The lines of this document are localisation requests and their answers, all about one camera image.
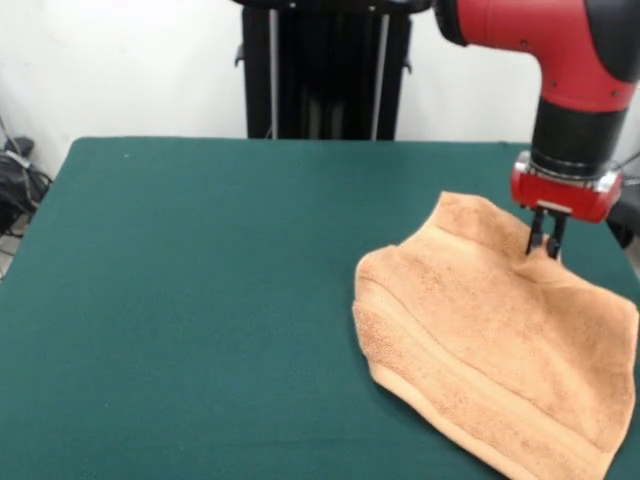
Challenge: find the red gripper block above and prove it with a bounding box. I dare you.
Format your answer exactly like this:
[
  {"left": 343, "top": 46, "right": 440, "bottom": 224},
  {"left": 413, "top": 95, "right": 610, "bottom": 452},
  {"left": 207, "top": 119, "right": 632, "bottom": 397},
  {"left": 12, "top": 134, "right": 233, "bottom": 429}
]
[{"left": 509, "top": 150, "right": 625, "bottom": 260}]

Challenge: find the orange terry towel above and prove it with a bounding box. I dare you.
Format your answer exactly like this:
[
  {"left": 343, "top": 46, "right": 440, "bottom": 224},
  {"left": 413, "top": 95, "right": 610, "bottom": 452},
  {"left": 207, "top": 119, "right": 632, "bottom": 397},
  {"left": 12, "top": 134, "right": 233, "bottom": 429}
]
[{"left": 351, "top": 190, "right": 640, "bottom": 480}]

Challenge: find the dark green table cloth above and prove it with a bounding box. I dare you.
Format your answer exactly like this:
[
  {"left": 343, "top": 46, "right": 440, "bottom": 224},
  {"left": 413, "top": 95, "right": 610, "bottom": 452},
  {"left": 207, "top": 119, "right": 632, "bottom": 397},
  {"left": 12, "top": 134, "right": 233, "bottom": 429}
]
[{"left": 0, "top": 136, "right": 640, "bottom": 480}]

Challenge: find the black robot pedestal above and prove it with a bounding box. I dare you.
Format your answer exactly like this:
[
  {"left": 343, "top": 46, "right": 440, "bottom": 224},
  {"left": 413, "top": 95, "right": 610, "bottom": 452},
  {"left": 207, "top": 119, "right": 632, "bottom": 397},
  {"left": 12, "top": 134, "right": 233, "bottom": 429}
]
[{"left": 232, "top": 0, "right": 437, "bottom": 140}]

